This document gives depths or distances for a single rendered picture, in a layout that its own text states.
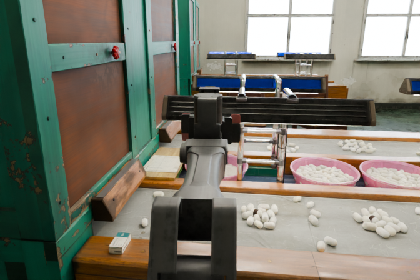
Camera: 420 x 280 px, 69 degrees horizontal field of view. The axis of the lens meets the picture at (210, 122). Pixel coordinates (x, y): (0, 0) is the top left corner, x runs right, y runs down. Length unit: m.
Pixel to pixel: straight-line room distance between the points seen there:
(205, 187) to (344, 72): 6.04
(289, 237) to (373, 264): 0.21
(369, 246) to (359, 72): 5.61
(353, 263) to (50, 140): 0.75
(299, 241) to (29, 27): 0.82
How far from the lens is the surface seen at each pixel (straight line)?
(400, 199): 1.26
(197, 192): 0.37
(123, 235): 0.88
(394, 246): 1.02
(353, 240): 0.99
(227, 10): 5.93
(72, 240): 0.87
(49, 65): 0.73
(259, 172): 1.43
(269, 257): 0.83
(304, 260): 0.84
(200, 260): 0.36
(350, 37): 6.35
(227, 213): 0.33
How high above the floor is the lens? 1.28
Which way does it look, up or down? 15 degrees down
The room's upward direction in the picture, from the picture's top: straight up
